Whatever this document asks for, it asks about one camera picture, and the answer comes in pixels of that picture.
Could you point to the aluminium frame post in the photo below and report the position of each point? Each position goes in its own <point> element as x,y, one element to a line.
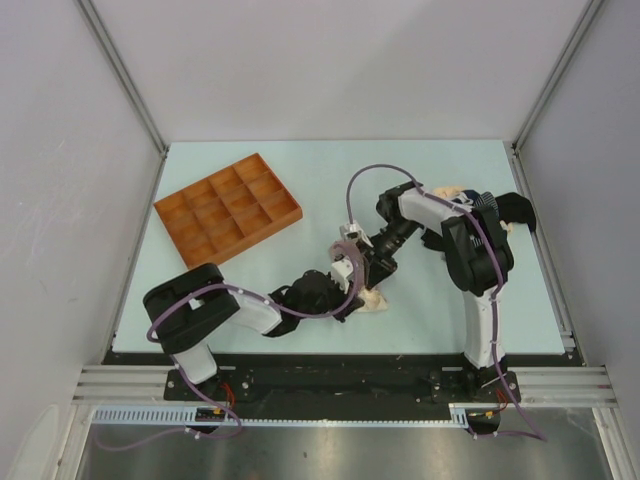
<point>116,63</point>
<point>568,52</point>

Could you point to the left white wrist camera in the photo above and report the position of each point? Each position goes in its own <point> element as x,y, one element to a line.
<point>346,273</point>

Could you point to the cream underwear in pile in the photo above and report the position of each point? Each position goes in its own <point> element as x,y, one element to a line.
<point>451,193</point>

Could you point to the striped navy underwear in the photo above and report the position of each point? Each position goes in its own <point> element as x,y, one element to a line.
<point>490,202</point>

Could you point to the black underwear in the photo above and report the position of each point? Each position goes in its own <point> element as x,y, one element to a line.
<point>515,208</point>

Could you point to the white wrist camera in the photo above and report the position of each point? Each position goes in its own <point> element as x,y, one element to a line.
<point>346,273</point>
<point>354,234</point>

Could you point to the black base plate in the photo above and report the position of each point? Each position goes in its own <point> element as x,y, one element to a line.
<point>360,405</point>

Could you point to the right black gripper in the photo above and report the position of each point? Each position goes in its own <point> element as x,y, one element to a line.
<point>379,266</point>

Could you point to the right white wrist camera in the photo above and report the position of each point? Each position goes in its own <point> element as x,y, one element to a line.
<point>354,234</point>

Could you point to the right aluminium frame post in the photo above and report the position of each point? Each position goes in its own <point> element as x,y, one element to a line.
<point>568,52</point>

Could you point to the white slotted cable duct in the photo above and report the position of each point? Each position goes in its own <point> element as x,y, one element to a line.
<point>446,416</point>

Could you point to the orange compartment tray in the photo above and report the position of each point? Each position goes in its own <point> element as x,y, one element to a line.
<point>227,212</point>

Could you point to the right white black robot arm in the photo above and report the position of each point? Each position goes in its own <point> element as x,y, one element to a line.
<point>478,260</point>

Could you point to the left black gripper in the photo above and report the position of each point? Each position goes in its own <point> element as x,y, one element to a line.
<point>342,297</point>

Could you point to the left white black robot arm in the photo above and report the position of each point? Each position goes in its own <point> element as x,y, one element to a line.
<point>186,310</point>

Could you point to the left aluminium frame post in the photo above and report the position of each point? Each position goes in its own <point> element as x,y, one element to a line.
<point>116,63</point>

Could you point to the navy white underwear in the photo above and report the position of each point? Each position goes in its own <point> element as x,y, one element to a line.
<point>467,198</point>

